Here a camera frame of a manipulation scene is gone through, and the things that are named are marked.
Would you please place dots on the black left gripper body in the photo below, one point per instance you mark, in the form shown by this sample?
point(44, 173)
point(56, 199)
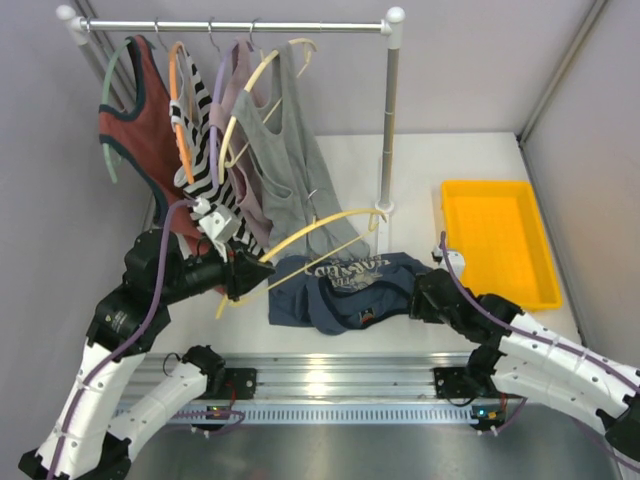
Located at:
point(236, 272)

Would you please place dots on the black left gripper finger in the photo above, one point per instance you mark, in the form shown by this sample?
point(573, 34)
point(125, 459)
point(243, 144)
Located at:
point(239, 284)
point(247, 262)

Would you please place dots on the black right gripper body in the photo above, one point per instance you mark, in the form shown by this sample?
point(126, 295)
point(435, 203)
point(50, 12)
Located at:
point(424, 309)

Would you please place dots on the blue printed tank top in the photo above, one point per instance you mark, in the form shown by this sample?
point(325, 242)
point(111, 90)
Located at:
point(336, 296)

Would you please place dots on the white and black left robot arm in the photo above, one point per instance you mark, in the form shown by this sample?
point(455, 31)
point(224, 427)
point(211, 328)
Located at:
point(90, 440)

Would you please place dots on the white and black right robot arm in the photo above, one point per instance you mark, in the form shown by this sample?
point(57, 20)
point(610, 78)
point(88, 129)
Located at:
point(516, 355)

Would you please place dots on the mauve tank top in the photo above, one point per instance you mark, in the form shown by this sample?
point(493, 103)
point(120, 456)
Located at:
point(243, 178)

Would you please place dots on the grey tank top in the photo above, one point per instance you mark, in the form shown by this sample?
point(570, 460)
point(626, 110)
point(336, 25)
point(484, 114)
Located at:
point(296, 185)

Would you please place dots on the lilac hanger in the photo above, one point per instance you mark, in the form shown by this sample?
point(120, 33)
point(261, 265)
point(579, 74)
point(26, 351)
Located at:
point(214, 112)

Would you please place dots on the rust red tank top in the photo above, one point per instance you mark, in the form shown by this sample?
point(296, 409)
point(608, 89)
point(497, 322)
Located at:
point(150, 141)

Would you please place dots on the green hanger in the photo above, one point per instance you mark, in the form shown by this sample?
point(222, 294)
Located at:
point(110, 128)

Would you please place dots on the black white striped tank top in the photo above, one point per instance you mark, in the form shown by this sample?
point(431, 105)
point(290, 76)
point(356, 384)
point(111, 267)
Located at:
point(196, 101)

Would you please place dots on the orange hanger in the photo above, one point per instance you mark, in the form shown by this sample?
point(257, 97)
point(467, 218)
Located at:
point(176, 110)

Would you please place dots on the cream hanger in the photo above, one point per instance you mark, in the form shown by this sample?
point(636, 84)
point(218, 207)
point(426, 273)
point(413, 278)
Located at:
point(227, 156)

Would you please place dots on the yellow plastic tray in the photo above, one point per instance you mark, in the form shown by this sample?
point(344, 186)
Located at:
point(496, 226)

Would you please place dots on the silver white clothes rack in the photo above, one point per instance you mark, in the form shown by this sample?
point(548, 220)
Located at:
point(391, 27)

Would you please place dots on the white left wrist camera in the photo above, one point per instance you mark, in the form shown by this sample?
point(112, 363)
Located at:
point(218, 223)

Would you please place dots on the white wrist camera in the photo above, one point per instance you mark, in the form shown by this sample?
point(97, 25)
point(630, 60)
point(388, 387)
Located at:
point(452, 258)
point(218, 223)

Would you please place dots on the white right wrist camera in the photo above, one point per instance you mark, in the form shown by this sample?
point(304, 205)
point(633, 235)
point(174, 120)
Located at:
point(452, 258)

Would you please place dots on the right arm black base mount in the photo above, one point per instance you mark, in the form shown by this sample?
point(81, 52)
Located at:
point(461, 385)

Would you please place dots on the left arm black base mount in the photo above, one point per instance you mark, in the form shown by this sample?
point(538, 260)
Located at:
point(231, 383)

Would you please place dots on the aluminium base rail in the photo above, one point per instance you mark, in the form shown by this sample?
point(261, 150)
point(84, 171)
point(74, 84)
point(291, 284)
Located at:
point(344, 390)

